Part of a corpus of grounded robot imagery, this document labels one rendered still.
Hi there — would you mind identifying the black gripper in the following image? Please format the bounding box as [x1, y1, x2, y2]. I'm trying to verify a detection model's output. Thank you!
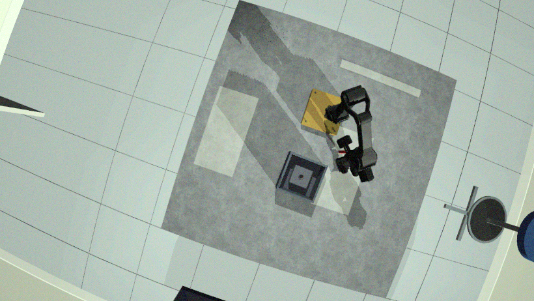
[337, 135, 359, 177]

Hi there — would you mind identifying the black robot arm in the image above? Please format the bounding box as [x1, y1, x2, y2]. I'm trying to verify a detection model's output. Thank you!
[324, 85, 378, 182]

